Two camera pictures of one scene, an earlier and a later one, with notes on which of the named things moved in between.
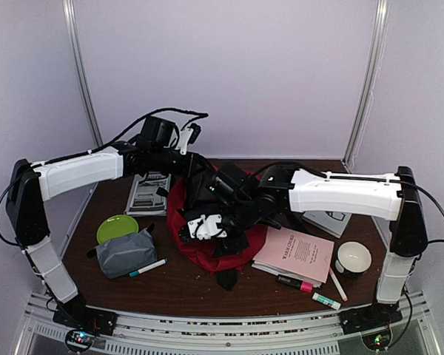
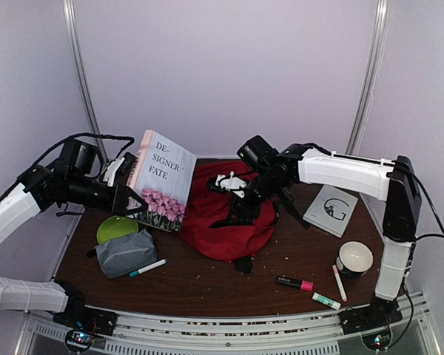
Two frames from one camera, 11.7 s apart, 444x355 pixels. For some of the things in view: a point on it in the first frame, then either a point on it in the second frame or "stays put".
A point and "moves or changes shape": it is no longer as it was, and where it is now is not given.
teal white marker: [149, 267] stays put
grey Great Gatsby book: [333, 222] stays put
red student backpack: [224, 262] moves or changes shape
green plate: [115, 226] stays put
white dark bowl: [354, 257] stays put
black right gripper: [234, 246] to [241, 209]
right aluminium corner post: [371, 81] stays put
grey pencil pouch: [119, 257] stays put
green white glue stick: [326, 300] stays put
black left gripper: [192, 157] to [119, 200]
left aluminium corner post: [82, 71] stays put
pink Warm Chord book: [294, 256] to [163, 179]
